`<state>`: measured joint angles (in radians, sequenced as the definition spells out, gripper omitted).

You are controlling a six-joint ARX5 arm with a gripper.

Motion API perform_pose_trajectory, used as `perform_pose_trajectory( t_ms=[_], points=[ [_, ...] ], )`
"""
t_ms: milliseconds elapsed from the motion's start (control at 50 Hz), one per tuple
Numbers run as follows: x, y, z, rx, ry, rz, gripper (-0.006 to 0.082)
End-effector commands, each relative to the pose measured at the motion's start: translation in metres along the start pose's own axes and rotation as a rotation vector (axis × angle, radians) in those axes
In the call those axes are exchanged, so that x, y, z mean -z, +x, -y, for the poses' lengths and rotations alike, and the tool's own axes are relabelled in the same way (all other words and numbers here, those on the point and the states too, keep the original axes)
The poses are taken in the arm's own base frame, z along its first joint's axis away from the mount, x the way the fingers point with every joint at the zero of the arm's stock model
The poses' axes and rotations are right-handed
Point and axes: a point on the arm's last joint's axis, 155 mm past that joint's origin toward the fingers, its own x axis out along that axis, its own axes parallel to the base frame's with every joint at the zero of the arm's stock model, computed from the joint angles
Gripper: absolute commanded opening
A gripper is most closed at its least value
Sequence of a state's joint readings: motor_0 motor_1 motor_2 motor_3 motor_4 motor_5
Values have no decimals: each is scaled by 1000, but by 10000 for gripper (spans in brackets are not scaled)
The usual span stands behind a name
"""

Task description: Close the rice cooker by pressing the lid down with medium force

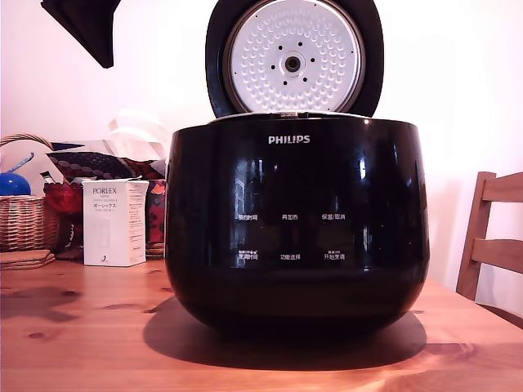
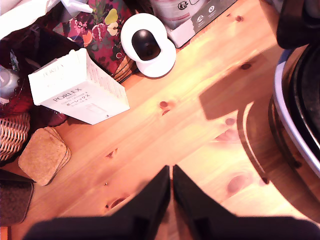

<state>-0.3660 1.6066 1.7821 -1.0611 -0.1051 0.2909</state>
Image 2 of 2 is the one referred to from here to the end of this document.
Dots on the black rice cooker body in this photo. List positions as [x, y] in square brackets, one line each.
[283, 110]

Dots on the square cork coaster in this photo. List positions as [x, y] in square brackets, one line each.
[68, 152]
[42, 156]

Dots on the white Porlex carton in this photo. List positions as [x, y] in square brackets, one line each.
[82, 97]

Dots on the round woven coaster stack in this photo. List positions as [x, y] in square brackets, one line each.
[123, 68]

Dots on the dark grey mat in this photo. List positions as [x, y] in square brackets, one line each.
[13, 200]

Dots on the wicker basket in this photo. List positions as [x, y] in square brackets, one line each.
[12, 135]

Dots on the black inner pot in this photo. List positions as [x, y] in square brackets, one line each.
[306, 95]

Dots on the floral fabric bag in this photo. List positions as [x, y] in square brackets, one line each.
[102, 32]

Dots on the cardboard box with pot print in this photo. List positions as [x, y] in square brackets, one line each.
[190, 20]

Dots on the clear plastic bottle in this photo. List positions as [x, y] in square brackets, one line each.
[8, 85]

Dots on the dark red bag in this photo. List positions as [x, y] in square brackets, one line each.
[37, 47]

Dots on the white cloth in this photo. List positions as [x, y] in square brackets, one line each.
[30, 12]

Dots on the white round security camera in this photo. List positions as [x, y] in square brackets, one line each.
[150, 42]

